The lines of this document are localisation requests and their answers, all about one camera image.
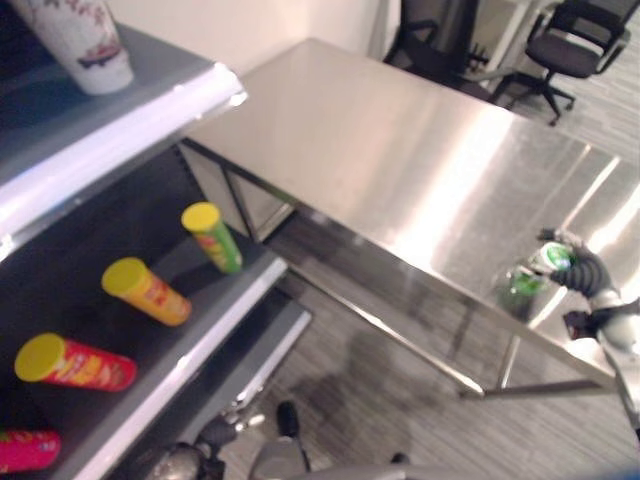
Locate grey shelf unit white edges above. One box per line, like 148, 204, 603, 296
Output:
0, 0, 314, 480

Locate green and white can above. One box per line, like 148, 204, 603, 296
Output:
495, 241, 577, 319

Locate orange chip can yellow lid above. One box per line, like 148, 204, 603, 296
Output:
101, 257, 193, 328

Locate stainless steel table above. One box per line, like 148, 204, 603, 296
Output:
180, 37, 640, 401

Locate green chip can yellow lid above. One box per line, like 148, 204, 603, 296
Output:
180, 201, 244, 275

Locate red chip can yellow lid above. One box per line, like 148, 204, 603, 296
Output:
14, 332, 139, 393

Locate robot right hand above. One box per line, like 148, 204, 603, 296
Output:
537, 227, 623, 304

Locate pink chip can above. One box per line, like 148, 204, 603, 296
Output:
0, 427, 62, 475

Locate white printed paper cup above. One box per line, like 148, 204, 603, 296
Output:
6, 0, 135, 96

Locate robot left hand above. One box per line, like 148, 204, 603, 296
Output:
147, 399, 312, 480

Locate black mesh office chair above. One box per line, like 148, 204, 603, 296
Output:
492, 0, 634, 127

